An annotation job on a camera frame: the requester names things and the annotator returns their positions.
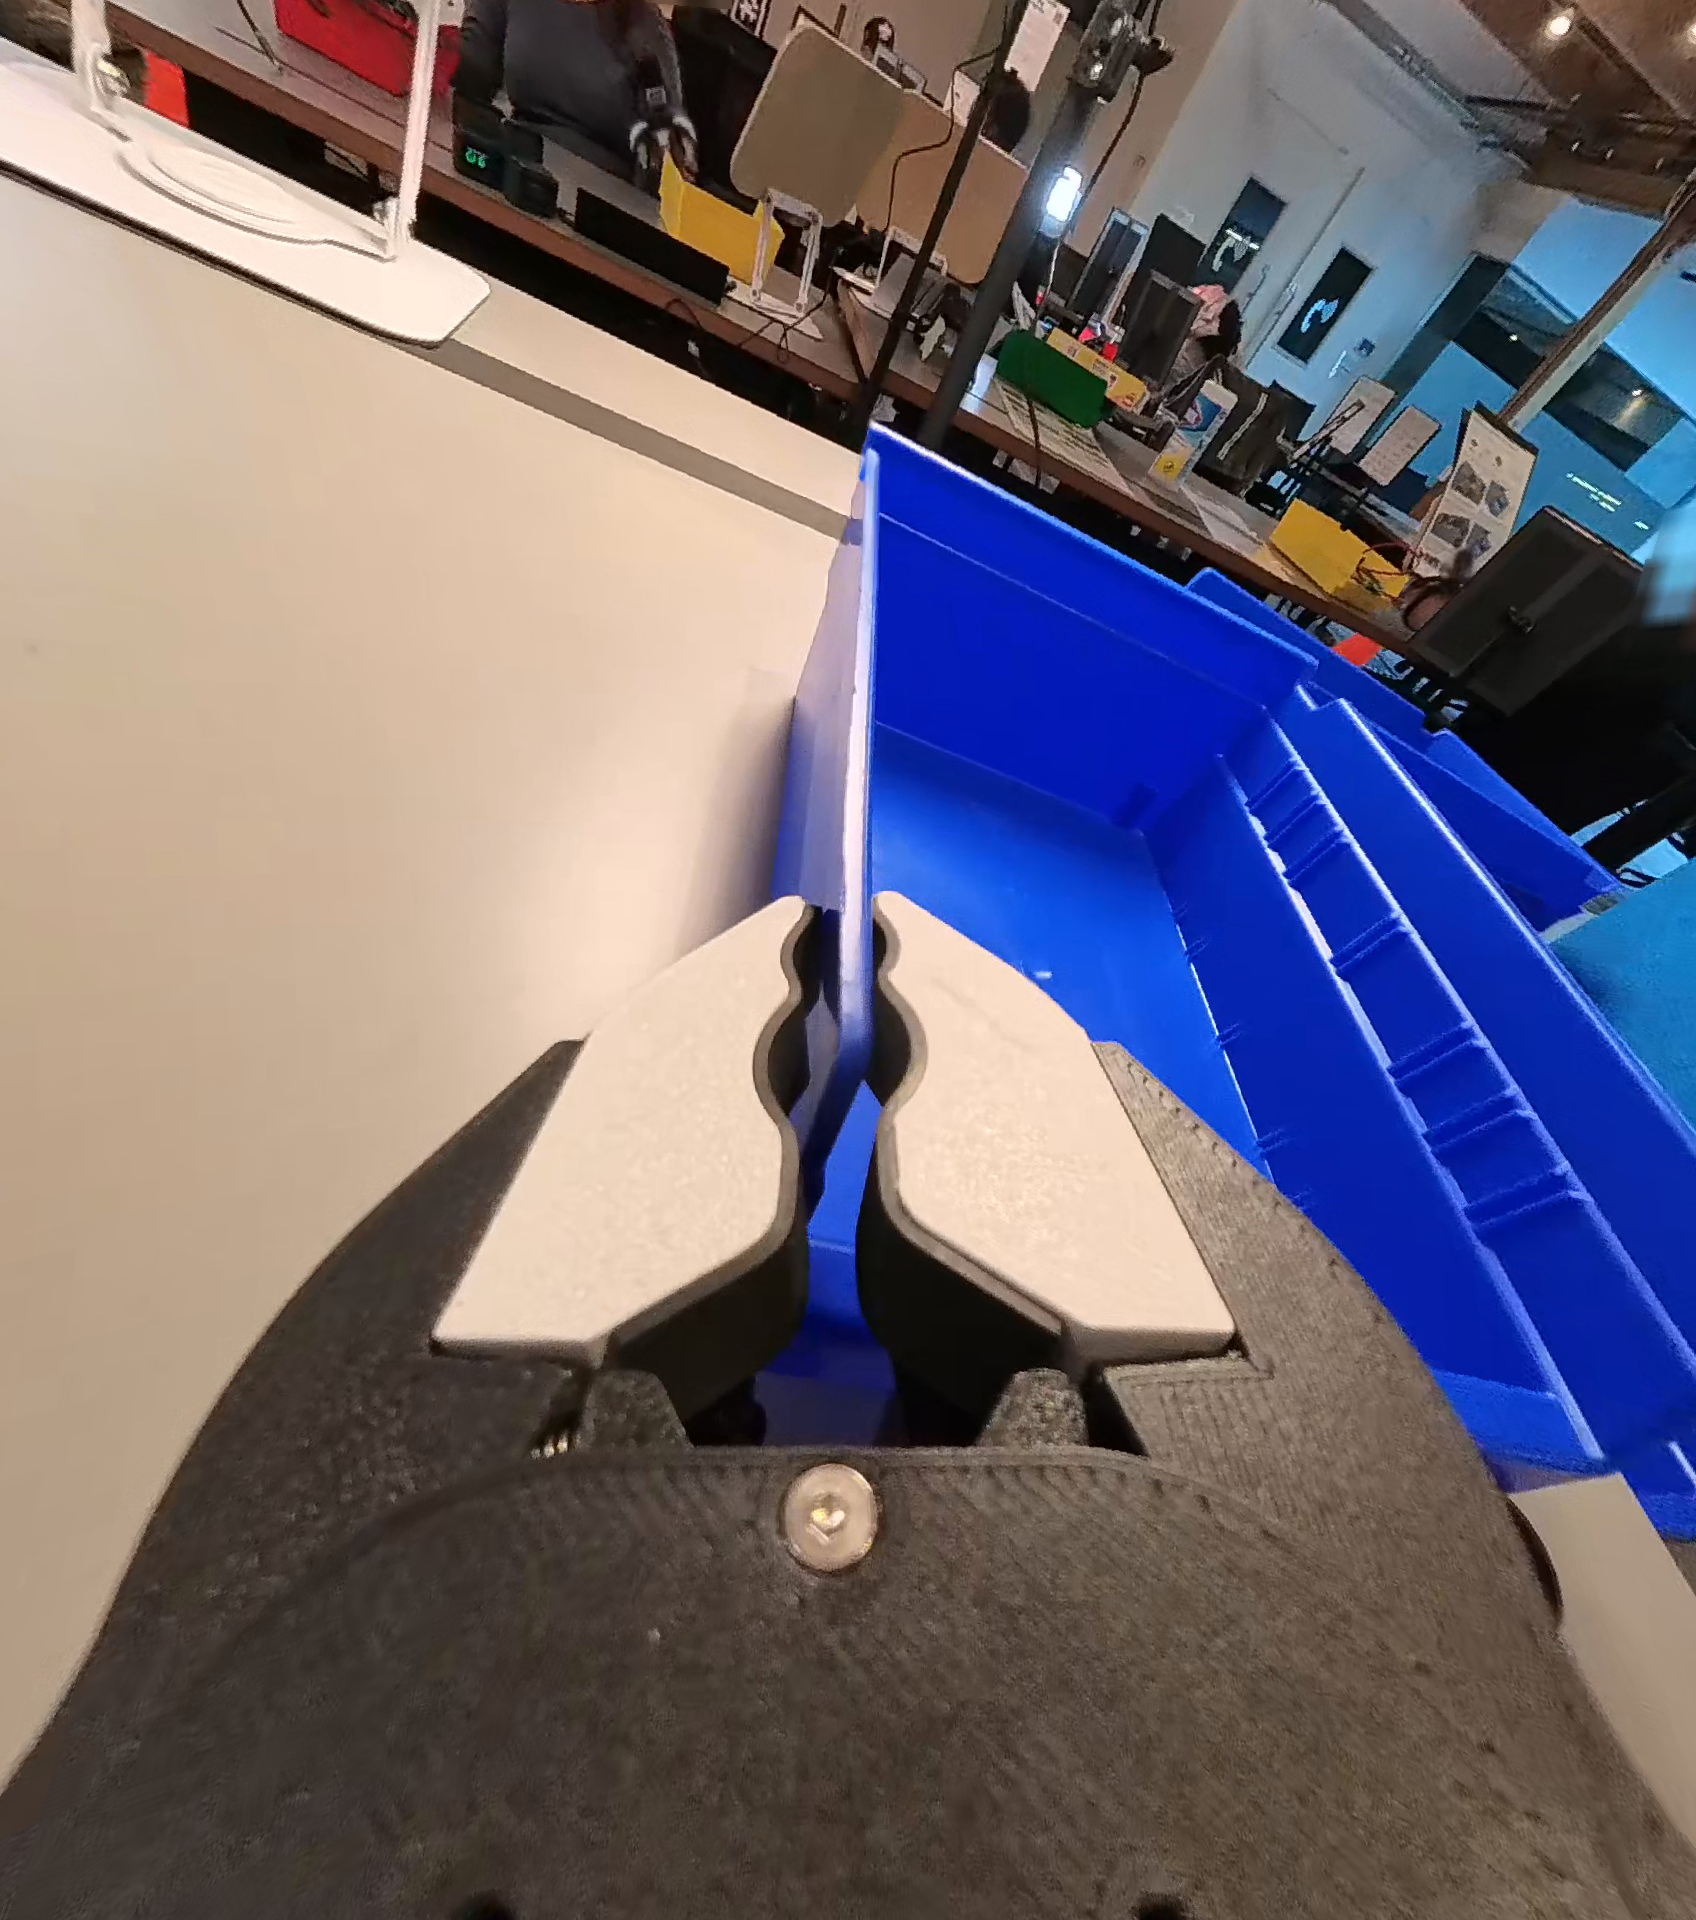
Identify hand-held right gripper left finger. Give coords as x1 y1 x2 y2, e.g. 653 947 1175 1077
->
429 893 826 1374

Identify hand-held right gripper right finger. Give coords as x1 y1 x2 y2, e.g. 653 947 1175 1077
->
858 893 1241 1374

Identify blue plastic bin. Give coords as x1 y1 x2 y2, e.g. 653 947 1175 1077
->
769 421 1696 1548
1178 565 1625 933

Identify yellow box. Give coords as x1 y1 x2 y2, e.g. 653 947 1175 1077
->
1262 496 1415 612

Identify black monitor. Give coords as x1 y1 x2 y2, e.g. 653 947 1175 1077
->
1404 510 1654 722

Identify white sign board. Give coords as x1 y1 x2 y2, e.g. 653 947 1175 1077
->
1418 406 1547 588

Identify wooden work table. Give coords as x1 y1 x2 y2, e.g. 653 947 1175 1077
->
114 0 1451 649

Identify yellow and black boxes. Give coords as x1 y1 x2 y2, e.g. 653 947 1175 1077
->
654 150 784 289

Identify black metal pole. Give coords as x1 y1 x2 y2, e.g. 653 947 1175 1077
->
855 0 1151 453

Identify black box with green display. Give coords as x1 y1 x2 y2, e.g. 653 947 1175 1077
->
452 106 567 207

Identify instruction sheet on stand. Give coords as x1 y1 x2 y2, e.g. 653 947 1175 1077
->
0 0 496 348

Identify red plastic bin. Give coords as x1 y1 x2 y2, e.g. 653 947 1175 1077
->
272 0 467 98

